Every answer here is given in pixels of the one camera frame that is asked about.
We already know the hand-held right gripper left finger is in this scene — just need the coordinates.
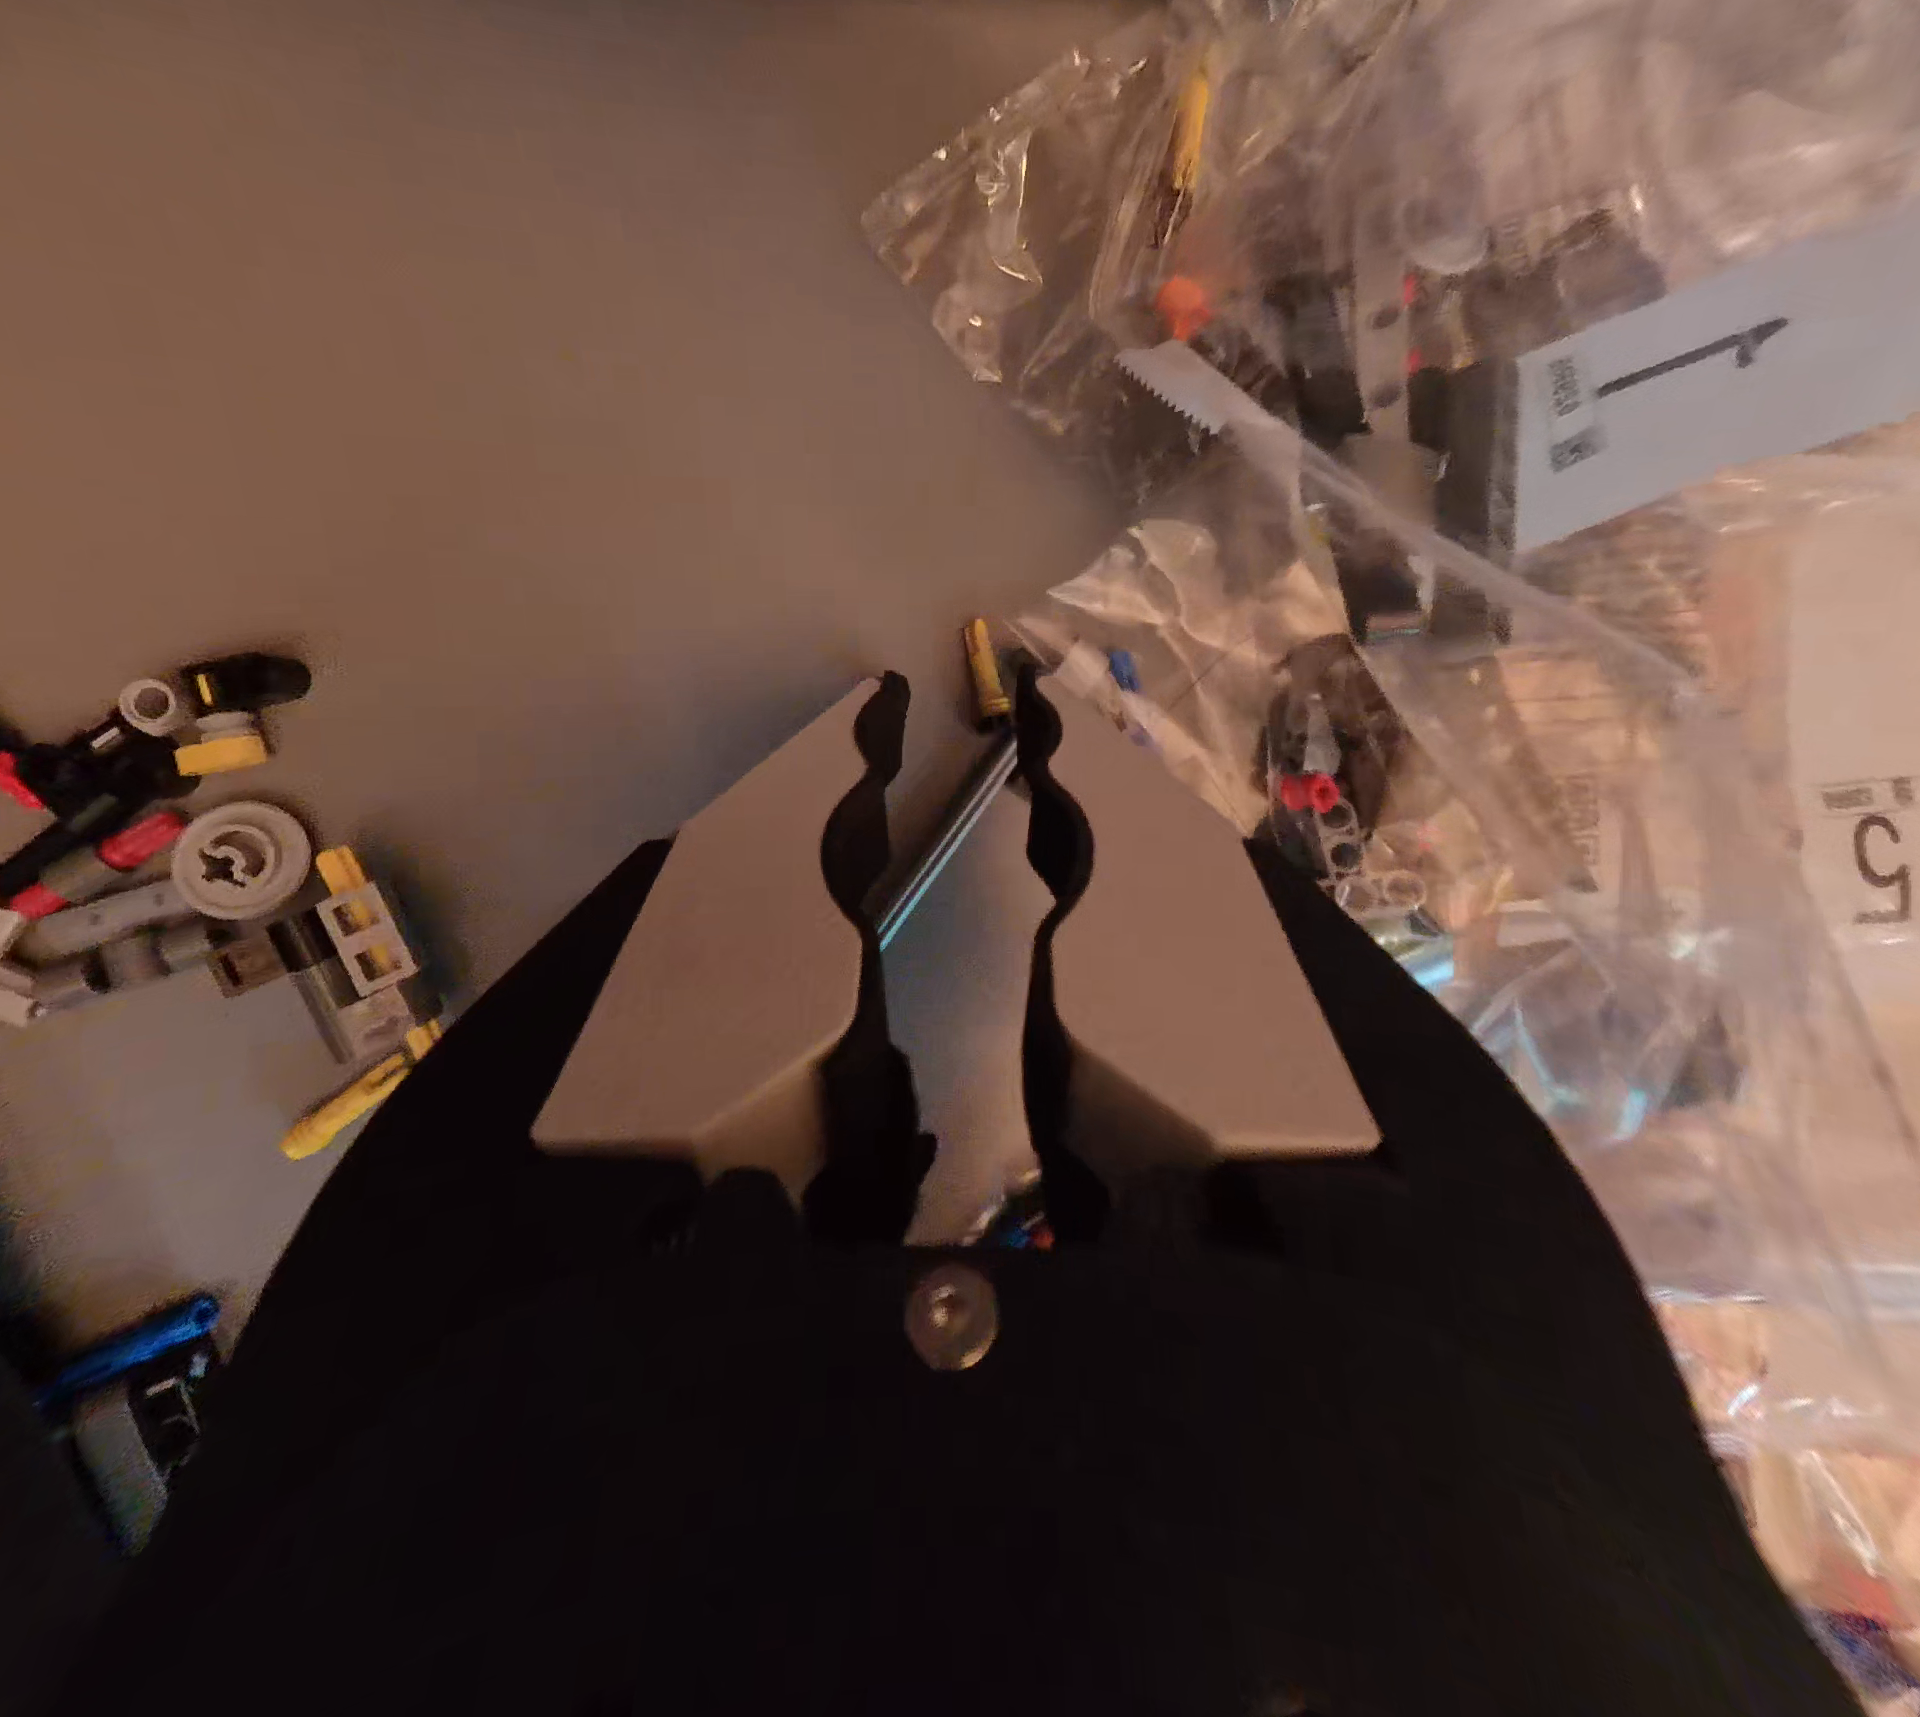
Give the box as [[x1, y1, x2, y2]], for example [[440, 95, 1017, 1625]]
[[528, 670, 940, 1248]]

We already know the grey yellow lego connector assembly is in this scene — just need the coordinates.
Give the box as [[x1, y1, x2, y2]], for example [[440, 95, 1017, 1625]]
[[209, 844, 450, 1067]]

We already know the pile of clear lego bags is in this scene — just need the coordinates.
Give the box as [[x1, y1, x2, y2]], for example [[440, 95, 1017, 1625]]
[[442, 0, 1920, 1717]]

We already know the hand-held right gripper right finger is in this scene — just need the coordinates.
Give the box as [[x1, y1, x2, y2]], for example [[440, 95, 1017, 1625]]
[[1008, 665, 1386, 1249]]

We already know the blue lego axle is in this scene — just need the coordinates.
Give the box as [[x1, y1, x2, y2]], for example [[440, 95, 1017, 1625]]
[[36, 1295, 223, 1411]]

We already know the grey lego pulley wheel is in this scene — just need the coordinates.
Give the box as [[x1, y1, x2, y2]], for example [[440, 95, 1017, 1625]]
[[168, 799, 314, 920]]

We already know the yellow lego axle pin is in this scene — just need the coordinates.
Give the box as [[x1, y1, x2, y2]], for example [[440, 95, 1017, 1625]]
[[279, 1050, 414, 1161]]

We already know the black yellow lego connector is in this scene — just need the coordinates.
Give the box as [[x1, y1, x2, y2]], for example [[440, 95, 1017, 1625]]
[[168, 649, 318, 780]]

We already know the large clear bag white label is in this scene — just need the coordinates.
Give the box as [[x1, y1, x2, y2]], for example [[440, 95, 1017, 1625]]
[[1260, 456, 1920, 1000]]

